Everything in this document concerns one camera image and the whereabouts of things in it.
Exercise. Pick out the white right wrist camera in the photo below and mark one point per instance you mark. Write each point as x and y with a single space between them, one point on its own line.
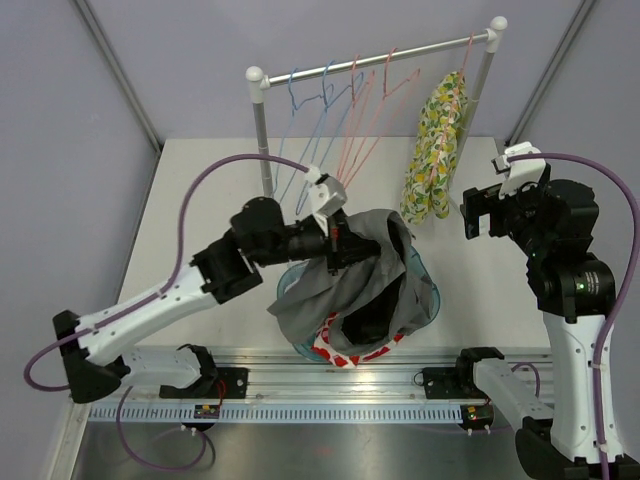
520 164

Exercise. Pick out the blue wire hanger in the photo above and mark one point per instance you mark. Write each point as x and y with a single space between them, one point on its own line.
329 96
295 108

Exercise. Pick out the teal plastic basin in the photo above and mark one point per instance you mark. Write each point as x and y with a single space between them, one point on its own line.
415 266

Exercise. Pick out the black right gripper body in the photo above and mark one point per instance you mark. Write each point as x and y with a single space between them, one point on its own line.
484 214

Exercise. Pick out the white slotted cable duct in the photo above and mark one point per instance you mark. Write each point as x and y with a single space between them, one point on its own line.
278 413

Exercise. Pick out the pink hanger with grey skirt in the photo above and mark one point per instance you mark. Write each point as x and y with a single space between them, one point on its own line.
386 101

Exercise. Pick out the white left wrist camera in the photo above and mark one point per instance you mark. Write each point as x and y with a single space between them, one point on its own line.
327 195

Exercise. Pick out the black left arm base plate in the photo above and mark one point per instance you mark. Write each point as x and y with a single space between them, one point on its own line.
229 382

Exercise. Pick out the silver clothes rack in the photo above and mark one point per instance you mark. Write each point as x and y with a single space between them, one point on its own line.
380 181

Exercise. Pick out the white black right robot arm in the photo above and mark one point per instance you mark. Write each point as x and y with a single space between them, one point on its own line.
552 224

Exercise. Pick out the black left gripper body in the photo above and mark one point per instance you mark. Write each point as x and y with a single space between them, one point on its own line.
335 245

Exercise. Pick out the lemon print skirt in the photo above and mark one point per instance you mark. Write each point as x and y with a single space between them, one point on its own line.
415 204

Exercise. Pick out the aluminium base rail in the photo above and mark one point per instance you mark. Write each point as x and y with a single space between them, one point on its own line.
272 372

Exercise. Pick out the grey skirt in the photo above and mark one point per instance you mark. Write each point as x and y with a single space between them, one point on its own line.
374 299

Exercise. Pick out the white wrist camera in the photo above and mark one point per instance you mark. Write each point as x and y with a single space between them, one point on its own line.
520 164
327 195

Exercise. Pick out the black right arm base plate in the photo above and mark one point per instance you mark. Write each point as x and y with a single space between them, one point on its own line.
448 383

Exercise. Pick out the pink hanger with poppy skirt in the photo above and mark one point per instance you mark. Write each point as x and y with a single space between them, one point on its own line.
361 87

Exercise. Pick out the pink hanger with lemon skirt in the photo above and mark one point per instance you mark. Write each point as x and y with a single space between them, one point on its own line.
450 106

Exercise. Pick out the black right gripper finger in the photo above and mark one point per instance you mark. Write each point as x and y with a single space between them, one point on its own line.
476 223
480 201

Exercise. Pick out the red poppy print skirt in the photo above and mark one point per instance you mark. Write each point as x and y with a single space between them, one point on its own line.
321 348

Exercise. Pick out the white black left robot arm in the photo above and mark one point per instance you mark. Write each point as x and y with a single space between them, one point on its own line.
99 350

